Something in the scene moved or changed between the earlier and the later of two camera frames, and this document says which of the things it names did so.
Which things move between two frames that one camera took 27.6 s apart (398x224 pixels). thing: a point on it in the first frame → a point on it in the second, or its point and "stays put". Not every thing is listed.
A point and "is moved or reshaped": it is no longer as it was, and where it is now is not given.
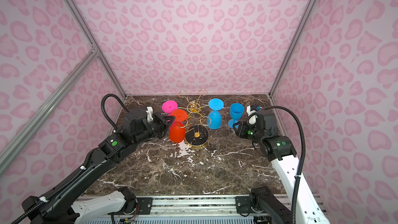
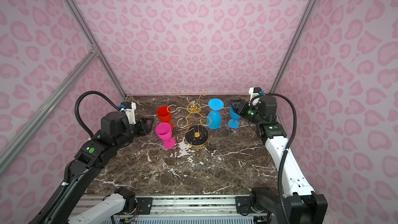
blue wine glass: [214, 117] stays put
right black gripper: [240, 131] → [243, 103]
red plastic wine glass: [176, 130] is moved or reshaped
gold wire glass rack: [196, 134] stays put
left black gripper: [162, 120] → [144, 126]
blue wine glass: [237, 111] stays put
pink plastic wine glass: [168, 106] → [164, 131]
